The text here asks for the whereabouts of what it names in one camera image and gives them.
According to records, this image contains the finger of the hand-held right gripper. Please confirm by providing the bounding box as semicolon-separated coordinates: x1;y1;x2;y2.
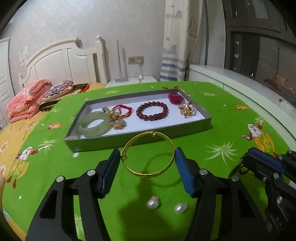
239;153;281;183
247;148;296;179

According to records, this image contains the folded pink quilt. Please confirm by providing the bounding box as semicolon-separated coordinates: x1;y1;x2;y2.
6;79;52;124

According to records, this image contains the black orange patterned blanket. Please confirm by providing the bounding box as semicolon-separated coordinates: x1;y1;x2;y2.
38;83;89;112

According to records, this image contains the gold flower ring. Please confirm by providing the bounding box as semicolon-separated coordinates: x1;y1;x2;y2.
178;104;192;118

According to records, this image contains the pale green jade bangle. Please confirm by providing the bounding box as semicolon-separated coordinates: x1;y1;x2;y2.
78;111;112;138

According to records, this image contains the red carved pendant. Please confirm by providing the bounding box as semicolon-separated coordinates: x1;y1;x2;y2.
168;92;185;103

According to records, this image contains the dark red bead bracelet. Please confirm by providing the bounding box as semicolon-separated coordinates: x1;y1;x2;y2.
136;101;169;121

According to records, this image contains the grey wall socket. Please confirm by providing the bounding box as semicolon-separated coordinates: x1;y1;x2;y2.
128;56;144;65

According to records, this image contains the gold bangle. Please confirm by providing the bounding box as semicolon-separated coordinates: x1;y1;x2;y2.
121;131;175;178

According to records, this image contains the white windowsill cabinet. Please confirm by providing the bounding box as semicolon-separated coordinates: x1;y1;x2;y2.
188;64;296;149

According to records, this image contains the blue red patterned pillow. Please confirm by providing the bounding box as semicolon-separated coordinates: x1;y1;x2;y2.
42;80;74;102

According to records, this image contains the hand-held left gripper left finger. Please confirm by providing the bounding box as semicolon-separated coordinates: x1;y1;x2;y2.
24;148;121;241

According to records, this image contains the dark framed window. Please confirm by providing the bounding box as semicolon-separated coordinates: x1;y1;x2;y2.
205;0;296;102

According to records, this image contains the black cord necklace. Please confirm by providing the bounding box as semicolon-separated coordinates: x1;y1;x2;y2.
229;156;249;179

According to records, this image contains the white pearl earring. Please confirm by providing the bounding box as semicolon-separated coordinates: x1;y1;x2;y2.
174;203;189;215
146;195;160;209

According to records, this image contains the grey cardboard box tray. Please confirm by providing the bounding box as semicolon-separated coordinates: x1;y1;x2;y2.
64;88;212;153

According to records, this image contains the green cartoon print tablecloth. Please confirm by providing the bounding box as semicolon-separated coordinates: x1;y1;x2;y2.
2;81;296;241

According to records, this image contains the white charger cable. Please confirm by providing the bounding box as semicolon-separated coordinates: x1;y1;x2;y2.
138;59;145;84

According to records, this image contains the plain gold ring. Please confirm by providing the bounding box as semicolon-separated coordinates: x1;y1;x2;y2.
186;101;197;114

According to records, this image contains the white wardrobe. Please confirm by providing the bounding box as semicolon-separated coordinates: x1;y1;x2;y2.
0;37;15;127

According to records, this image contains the colourful stone bead bracelet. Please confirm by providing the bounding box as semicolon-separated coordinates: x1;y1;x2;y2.
102;107;127;130

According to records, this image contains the sailboat print curtain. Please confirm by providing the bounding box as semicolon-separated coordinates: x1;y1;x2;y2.
160;0;204;81

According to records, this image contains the white nightstand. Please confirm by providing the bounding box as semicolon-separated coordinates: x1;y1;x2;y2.
105;75;158;88

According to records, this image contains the white wooden headboard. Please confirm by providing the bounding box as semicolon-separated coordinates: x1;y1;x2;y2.
18;35;109;90

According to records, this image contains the white bead string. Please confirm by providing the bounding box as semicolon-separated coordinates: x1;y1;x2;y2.
279;98;296;110

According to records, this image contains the white desk lamp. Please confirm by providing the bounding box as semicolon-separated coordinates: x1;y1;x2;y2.
114;39;129;82

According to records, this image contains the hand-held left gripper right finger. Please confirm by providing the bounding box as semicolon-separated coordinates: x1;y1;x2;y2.
174;147;272;241

